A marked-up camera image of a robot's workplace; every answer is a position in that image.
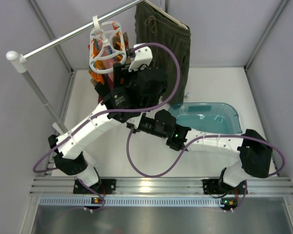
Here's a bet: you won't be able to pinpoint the white round clip hanger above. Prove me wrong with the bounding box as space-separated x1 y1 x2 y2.
89 16 127 74

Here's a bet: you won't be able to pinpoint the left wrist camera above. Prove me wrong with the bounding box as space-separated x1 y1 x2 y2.
129 43 153 72

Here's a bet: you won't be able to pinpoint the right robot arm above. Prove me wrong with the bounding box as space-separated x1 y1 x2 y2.
126 110 272 193

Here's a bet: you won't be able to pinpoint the olive green shorts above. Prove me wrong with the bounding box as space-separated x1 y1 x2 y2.
134 1 191 105

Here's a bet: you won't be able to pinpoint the aluminium mounting rail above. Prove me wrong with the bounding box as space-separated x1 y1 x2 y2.
30 177 293 209

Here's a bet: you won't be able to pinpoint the teal plastic basin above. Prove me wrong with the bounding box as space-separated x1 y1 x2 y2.
168 102 242 135

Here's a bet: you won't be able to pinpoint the beige clothes hanger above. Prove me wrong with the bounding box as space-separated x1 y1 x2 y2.
144 0 189 30

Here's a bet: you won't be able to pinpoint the silver clothes rail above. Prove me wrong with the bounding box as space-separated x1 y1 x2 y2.
6 0 146 132

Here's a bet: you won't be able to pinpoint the pink patterned sock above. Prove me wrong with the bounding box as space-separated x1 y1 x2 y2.
98 41 115 81

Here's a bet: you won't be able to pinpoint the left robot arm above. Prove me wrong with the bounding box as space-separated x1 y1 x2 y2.
48 63 167 190

